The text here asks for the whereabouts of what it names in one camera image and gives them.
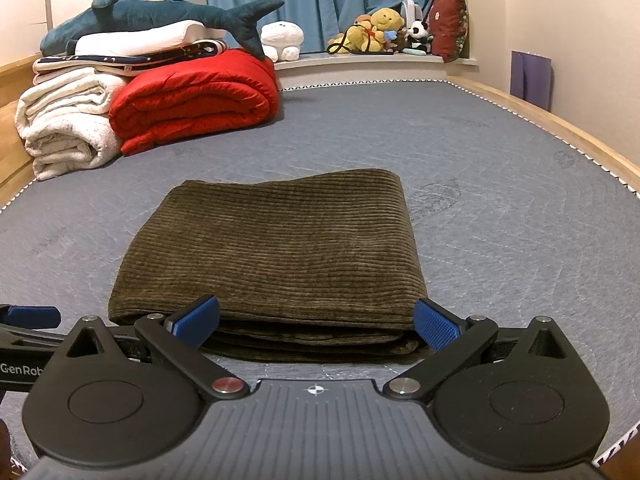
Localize grey mattress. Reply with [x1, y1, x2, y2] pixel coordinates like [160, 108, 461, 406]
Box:
[0, 80, 640, 480]

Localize white window sill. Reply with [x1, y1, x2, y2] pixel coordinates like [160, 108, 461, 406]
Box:
[272, 52, 481, 92]

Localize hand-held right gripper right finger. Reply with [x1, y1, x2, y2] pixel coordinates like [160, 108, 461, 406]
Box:
[382, 297, 571, 403]

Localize olive corduroy pants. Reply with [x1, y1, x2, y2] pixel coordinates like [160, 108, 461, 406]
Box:
[107, 167, 431, 365]

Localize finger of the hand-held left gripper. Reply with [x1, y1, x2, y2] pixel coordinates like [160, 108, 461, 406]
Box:
[0, 304, 68, 351]

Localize white folded blanket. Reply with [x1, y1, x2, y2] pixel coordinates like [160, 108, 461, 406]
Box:
[15, 66, 133, 182]

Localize red folded duvet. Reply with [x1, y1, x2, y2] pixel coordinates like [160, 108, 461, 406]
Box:
[108, 49, 280, 156]

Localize panda plush toy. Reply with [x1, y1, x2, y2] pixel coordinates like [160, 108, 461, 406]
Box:
[405, 20, 433, 55]

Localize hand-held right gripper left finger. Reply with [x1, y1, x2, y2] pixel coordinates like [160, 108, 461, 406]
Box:
[62, 295, 258, 401]

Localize yellow plush toy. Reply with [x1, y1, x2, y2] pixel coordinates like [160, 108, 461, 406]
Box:
[327, 7, 406, 55]

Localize red cushion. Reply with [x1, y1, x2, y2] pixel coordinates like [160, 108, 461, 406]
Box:
[429, 0, 471, 63]

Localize blue shark plush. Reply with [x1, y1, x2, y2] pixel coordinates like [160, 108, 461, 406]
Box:
[40, 0, 286, 61]

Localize white plush toy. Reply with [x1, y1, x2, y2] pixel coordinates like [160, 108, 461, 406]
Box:
[260, 21, 305, 63]

